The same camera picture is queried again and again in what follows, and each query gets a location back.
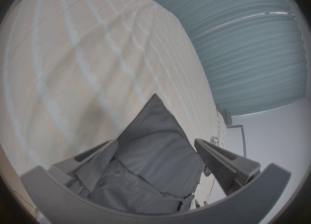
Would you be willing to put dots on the white printed pillow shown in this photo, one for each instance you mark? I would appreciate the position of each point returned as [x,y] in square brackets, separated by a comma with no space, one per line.
[223,130]

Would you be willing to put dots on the bed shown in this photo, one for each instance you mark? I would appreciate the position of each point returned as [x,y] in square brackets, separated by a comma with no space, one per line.
[85,60]

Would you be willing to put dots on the pile of clothes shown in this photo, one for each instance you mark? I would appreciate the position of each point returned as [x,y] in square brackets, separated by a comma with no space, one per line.
[215,140]

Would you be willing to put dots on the grey bedside table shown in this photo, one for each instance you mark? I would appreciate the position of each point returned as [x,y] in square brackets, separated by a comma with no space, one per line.
[228,118]

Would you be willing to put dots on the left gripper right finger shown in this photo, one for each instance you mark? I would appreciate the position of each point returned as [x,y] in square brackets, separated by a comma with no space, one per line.
[223,172]

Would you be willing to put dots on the black satin garment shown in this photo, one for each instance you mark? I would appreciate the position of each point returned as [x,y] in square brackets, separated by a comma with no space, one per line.
[207,170]

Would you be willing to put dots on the black sleeveless top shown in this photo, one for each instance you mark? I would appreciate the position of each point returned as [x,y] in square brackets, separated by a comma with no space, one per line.
[155,150]

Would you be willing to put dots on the blue-green curtain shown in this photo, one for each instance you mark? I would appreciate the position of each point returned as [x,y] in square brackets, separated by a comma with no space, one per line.
[243,48]

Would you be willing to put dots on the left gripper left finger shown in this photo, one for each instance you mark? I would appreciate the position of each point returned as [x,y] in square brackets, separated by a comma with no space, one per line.
[82,172]

